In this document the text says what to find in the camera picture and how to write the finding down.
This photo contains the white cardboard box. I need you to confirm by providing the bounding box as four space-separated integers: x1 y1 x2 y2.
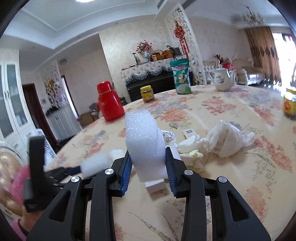
145 179 167 195

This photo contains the small qr code box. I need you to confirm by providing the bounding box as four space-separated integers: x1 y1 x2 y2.
182 128 197 139

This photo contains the white foam roll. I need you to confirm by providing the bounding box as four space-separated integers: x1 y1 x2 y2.
125 110 168 183

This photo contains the white tissue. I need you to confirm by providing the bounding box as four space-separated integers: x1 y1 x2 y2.
176 120 255 158

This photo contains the paper bag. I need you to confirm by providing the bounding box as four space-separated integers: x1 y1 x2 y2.
162 130 205 171

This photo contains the pink lined trash bin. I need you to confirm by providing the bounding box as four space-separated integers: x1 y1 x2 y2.
10 165 30 205

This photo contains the tufted beige dining chair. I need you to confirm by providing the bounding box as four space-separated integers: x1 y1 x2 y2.
1 138 47 221

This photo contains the low white cabinet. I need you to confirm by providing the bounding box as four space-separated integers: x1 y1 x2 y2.
47 104 82 141

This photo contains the white glass door cabinet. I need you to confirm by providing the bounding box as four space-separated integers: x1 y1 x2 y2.
0 61 36 160

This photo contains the red thermos jug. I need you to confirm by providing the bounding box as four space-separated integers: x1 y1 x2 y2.
97 81 125 121

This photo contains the yellow lid jar far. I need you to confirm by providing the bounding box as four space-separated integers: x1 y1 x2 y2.
140 85 154 102

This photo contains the black piano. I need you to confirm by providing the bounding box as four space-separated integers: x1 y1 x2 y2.
126 70 175 102

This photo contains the white floral teapot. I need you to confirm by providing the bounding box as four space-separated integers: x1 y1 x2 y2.
209 68 236 92

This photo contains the green snack bag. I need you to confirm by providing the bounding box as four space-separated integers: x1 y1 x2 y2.
170 58 192 95

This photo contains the floral lace piano cover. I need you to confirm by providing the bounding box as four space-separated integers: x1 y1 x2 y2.
120 58 175 85

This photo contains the white sofa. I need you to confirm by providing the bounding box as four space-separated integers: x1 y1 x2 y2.
202 54 265 85

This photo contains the yellow label jar right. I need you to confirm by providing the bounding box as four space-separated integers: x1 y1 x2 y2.
283 87 296 119

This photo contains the black handbag on piano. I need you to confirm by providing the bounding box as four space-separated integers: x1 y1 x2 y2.
166 45 182 57

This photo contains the pink flower vase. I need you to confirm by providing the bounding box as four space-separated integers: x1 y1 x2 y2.
136 40 152 62

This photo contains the brown curtain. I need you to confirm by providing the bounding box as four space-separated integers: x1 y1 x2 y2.
244 27 281 84

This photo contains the red chinese knot ornament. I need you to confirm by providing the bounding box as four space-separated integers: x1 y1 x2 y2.
174 20 190 59

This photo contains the chandelier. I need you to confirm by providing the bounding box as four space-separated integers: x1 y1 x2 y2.
242 6 264 26

